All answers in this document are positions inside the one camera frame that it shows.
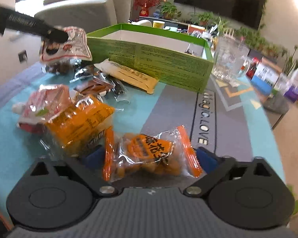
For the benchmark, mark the beige sofa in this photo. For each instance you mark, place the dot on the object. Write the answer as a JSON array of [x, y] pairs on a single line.
[[89, 15]]

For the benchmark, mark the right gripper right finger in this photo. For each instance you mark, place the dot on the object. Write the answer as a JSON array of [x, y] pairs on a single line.
[[216, 169]]

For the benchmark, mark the orange twist snack packet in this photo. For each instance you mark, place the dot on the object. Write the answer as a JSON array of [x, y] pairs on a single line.
[[169, 153]]

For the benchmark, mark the large orange snack bag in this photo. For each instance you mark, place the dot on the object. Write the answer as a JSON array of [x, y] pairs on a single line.
[[78, 129]]

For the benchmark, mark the green cardboard box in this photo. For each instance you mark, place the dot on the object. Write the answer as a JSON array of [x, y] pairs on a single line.
[[172, 58]]

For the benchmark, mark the blue white carton box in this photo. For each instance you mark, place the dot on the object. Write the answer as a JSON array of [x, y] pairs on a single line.
[[266, 75]]

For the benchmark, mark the clear glass mug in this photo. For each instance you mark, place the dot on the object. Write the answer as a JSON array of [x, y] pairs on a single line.
[[230, 59]]

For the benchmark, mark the patterned blue table mat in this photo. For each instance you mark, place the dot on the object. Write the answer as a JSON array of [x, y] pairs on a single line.
[[225, 120]]

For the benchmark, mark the white red snack packet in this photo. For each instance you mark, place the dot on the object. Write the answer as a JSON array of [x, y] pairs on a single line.
[[75, 47]]

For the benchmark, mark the red flower decoration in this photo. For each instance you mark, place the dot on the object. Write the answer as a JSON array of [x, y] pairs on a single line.
[[145, 5]]

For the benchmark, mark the yellow beige snack packet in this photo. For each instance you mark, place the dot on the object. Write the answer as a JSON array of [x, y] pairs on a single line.
[[128, 75]]

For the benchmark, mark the pink red snack bag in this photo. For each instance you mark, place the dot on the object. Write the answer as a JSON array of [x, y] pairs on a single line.
[[41, 106]]

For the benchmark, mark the brown clear snack packet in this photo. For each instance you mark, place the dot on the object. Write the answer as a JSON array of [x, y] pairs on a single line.
[[94, 87]]

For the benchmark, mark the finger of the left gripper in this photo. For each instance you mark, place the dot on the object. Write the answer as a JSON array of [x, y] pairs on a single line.
[[56, 35]]

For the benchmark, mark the yellow tin can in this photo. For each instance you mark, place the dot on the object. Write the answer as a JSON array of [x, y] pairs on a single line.
[[158, 24]]

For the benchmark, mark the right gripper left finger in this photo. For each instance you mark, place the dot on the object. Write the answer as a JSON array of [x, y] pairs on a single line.
[[89, 171]]

